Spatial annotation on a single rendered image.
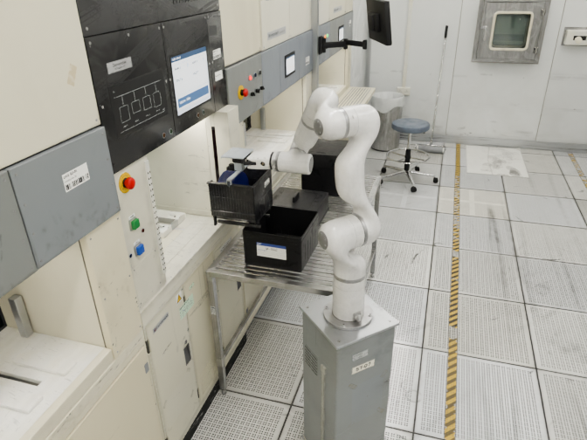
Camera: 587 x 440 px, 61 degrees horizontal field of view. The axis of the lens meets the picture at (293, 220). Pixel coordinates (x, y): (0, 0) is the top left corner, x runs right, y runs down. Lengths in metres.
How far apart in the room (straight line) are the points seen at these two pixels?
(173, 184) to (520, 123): 4.65
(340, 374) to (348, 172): 0.76
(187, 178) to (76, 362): 1.05
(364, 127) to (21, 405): 1.31
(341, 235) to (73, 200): 0.83
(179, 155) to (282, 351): 1.26
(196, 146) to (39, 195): 1.09
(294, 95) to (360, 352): 2.21
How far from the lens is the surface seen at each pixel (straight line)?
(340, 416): 2.09
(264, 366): 2.85
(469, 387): 2.86
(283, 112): 3.71
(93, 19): 1.57
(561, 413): 2.89
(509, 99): 6.25
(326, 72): 5.13
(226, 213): 2.11
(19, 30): 1.37
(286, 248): 2.14
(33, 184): 1.38
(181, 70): 1.96
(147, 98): 1.77
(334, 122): 1.56
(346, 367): 1.92
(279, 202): 2.59
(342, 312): 1.88
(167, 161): 2.46
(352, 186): 1.64
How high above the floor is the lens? 1.97
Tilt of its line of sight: 27 degrees down
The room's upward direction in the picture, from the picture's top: 1 degrees counter-clockwise
